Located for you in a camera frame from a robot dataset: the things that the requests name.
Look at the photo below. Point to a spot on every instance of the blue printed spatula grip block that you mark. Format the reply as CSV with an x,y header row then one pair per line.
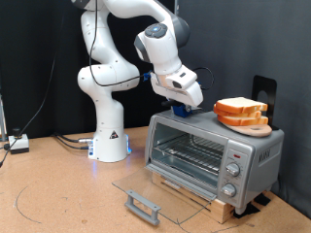
x,y
179,111

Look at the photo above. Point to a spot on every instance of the wooden slatted riser block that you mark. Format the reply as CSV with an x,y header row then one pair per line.
x,y
223,210

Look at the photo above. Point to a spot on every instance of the small wooden serving board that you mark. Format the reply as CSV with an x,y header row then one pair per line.
x,y
256,131

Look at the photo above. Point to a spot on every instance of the silver oven knob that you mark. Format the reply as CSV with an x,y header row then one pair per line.
x,y
228,190
232,169

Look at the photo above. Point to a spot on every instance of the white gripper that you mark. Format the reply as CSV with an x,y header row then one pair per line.
x,y
188,90

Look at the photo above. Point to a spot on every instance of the metal frame leg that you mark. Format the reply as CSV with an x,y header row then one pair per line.
x,y
2,123

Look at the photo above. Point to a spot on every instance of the black metal bookend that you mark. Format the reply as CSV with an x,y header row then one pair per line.
x,y
259,84

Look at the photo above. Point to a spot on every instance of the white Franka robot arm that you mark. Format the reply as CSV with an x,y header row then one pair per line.
x,y
110,129

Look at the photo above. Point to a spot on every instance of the silver toaster oven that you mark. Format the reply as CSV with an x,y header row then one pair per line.
x,y
259,142

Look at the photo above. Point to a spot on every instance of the grey backdrop curtain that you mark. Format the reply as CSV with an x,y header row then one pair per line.
x,y
243,39

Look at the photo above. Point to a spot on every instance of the black backdrop curtain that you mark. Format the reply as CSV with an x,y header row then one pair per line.
x,y
32,48

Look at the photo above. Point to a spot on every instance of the black foam pad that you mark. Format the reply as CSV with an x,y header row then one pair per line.
x,y
249,210
263,200

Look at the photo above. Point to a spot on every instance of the white power box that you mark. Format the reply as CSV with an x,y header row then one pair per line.
x,y
19,144

